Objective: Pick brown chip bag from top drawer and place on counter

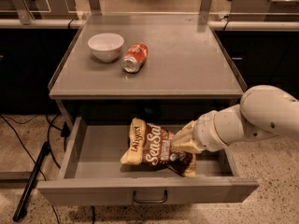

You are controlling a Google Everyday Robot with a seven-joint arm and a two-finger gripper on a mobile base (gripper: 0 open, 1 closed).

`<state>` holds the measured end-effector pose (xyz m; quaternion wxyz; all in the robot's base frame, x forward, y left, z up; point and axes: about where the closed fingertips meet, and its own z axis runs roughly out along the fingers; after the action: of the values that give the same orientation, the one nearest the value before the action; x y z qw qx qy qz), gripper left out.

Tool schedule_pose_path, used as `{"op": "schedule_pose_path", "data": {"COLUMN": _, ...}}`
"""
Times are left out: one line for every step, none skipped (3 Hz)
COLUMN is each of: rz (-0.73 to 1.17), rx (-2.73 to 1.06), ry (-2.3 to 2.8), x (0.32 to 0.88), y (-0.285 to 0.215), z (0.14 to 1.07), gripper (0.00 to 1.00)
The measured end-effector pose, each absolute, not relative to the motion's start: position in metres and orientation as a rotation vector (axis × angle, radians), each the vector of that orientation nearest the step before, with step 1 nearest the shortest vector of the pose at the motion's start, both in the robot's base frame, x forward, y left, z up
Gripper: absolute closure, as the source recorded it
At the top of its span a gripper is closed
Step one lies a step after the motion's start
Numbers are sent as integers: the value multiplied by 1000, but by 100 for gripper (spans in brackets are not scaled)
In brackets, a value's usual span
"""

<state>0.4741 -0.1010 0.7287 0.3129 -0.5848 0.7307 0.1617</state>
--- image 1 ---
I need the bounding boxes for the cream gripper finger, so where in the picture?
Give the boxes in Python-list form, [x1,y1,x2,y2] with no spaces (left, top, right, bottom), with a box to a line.
[172,131,204,154]
[183,120,196,132]

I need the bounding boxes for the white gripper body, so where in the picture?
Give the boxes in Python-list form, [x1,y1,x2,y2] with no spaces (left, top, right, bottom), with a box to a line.
[192,111,226,152]

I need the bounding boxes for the brown sea salt chip bag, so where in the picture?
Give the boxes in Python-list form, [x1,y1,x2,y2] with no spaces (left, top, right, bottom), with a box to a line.
[121,118,196,177]

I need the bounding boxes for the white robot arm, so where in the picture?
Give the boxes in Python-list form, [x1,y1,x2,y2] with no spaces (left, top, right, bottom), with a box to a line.
[172,85,299,153]

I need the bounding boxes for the grey cabinet with counter top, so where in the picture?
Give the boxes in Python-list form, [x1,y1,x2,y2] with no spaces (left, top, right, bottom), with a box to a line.
[47,13,248,131]

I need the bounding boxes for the grey open top drawer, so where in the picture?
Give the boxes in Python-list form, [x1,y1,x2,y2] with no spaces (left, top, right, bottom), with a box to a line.
[37,117,258,206]

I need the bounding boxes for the orange soda can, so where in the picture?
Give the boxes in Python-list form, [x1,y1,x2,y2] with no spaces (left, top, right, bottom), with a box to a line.
[121,43,148,73]

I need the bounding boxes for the white ceramic bowl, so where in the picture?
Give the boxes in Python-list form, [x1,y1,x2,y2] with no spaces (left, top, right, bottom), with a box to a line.
[88,33,124,63]

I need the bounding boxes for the black bar on floor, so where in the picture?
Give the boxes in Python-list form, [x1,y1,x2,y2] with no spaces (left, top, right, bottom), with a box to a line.
[13,142,50,222]

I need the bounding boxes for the left background desk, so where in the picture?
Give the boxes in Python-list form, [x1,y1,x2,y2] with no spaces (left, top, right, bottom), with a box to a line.
[0,0,78,20]

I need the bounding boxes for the dark metal drawer handle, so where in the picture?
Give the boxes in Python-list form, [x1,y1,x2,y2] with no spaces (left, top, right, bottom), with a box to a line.
[133,190,168,204]

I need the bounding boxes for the white horizontal rail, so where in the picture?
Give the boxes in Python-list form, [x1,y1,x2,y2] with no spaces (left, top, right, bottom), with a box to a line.
[0,18,299,32]

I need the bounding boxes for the black floor cable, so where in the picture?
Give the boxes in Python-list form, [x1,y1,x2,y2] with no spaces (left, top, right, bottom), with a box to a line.
[0,113,71,224]

